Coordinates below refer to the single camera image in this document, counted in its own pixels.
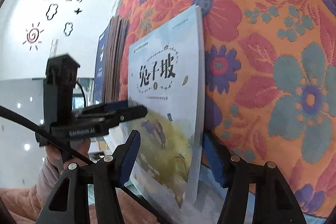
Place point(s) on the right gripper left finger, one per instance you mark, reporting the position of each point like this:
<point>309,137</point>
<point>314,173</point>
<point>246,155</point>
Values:
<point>68,200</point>

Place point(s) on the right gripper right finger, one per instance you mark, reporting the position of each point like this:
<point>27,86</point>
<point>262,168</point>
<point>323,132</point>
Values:
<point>274,199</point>

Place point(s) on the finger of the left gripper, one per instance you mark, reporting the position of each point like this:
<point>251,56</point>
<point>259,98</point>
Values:
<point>112,119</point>
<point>105,108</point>

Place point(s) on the blue Aesop fables book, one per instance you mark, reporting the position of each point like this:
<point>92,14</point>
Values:
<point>108,60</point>

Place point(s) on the white rabbit hill book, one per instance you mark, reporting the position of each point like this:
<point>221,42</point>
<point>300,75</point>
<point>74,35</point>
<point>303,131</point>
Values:
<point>166,74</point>

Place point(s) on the pink sleeve forearm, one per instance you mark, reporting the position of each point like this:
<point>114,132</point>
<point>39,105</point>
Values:
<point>24,205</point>

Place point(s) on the left hand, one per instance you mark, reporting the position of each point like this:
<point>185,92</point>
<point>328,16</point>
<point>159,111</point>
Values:
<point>60,159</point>

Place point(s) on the orange floral table cloth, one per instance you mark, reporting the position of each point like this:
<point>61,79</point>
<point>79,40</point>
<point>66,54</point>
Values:
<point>270,83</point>

